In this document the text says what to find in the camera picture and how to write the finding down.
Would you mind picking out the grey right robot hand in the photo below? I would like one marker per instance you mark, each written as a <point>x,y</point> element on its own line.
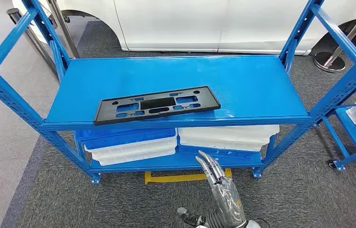
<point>228,201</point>

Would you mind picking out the black plastic plate frame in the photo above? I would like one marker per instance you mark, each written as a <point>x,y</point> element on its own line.
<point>209,99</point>

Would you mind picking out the blue metal shelf rack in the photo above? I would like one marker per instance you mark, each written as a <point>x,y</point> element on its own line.
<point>181,75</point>

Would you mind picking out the blue wheeled shelf cart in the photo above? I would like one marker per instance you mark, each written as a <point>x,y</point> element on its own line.
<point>349,132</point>

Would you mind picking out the white car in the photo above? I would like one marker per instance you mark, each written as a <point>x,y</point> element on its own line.
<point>181,22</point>

